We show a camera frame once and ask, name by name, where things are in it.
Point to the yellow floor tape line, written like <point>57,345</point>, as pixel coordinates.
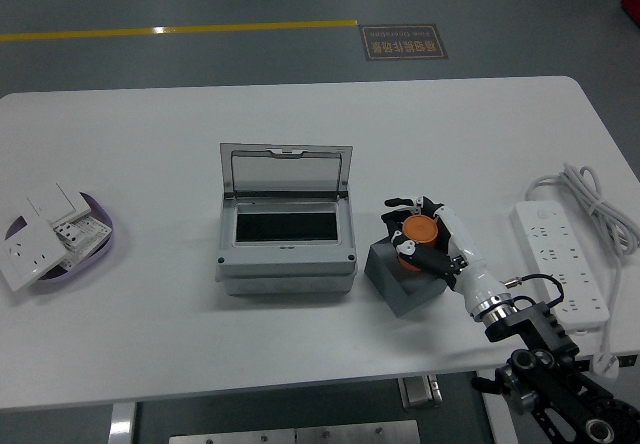
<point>200,29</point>

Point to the metal base plate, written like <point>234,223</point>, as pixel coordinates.
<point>295,434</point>

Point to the small white socket module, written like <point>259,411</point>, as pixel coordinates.
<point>69,233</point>

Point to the white wall socket panel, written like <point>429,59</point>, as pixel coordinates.
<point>30,256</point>

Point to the white power plug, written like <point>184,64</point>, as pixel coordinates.
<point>605,365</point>

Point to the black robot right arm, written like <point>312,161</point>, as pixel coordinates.
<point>550,336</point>

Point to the white wall switch panel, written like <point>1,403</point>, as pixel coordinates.
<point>50,204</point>

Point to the grey cube with round hole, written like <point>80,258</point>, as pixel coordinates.
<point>400,294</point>

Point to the orange cylinder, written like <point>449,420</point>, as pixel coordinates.
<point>419,229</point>

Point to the white perforated socket insert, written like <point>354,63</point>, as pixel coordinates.
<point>92,234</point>

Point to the white table leg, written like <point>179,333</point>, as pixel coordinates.
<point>500,421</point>
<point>121,424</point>

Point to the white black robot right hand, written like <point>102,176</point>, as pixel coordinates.
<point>472,269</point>

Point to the grey under-table bracket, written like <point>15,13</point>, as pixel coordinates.
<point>420,391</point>

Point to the purple tray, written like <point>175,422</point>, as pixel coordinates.
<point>100,260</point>

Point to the grey electrical box with lid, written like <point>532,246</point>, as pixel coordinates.
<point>285,269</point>

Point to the white power strip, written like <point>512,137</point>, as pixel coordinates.
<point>550,244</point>

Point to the brown floor sign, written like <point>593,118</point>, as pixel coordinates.
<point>404,43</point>

